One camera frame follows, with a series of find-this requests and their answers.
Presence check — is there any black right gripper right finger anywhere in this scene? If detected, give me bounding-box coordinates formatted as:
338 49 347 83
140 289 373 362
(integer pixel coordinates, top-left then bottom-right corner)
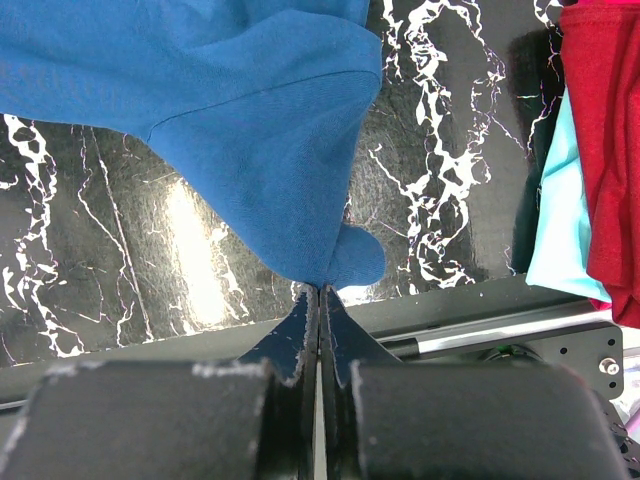
319 288 630 479

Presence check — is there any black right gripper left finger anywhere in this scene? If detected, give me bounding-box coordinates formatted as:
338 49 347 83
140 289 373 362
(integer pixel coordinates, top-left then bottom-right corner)
1 287 319 479

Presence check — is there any dark blue t-shirt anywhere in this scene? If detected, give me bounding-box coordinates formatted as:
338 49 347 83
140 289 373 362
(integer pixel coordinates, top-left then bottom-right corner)
1 1 386 288

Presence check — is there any teal folded cloth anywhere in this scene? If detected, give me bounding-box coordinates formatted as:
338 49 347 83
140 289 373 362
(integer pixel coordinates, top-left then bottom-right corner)
525 91 611 310

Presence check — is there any red folded t-shirt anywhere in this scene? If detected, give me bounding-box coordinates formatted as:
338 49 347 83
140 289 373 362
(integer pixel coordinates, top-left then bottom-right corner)
560 1 639 328

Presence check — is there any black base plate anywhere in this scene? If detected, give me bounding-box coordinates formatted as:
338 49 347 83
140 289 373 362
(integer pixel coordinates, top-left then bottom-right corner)
1 276 624 409

